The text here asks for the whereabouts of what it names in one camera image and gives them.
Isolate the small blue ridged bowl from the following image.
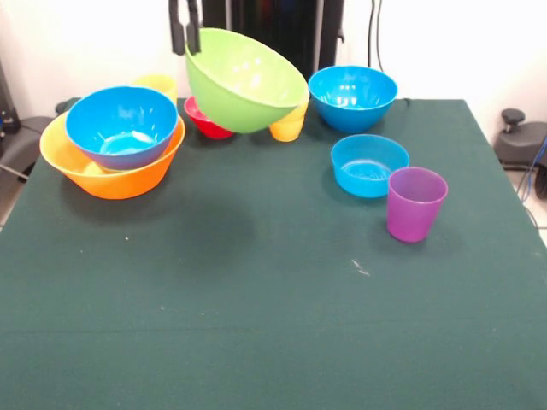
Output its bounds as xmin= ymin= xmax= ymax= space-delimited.
xmin=330 ymin=133 xmax=411 ymax=199

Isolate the large blue bowl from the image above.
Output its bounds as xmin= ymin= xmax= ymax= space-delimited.
xmin=65 ymin=86 xmax=179 ymax=171
xmin=307 ymin=65 xmax=399 ymax=134

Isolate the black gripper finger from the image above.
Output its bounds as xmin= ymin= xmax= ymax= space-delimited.
xmin=168 ymin=0 xmax=186 ymax=56
xmin=184 ymin=0 xmax=203 ymax=56

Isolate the small red bowl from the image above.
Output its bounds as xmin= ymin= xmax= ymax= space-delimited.
xmin=184 ymin=96 xmax=235 ymax=140

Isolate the black robot pedestal leg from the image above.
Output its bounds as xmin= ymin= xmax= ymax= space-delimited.
xmin=495 ymin=108 xmax=547 ymax=173
xmin=0 ymin=114 xmax=46 ymax=180

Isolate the dark green tablecloth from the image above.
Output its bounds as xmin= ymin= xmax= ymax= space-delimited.
xmin=0 ymin=97 xmax=547 ymax=410

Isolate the large green bowl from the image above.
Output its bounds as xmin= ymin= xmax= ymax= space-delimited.
xmin=184 ymin=27 xmax=310 ymax=135

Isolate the blue floor cable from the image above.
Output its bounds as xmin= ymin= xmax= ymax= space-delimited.
xmin=517 ymin=138 xmax=547 ymax=230

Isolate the large orange bowl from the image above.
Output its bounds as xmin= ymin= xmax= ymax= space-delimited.
xmin=39 ymin=111 xmax=186 ymax=201

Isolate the black wall cable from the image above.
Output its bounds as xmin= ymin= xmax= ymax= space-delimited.
xmin=368 ymin=0 xmax=385 ymax=72

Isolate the yellow cup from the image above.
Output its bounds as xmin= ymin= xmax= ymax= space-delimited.
xmin=268 ymin=98 xmax=311 ymax=143

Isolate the purple cup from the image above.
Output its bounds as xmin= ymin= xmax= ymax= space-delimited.
xmin=386 ymin=167 xmax=450 ymax=243

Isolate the translucent yellow-green cup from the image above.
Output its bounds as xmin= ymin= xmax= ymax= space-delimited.
xmin=132 ymin=74 xmax=179 ymax=106

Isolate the black robot column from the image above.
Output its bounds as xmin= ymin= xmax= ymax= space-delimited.
xmin=197 ymin=0 xmax=346 ymax=100

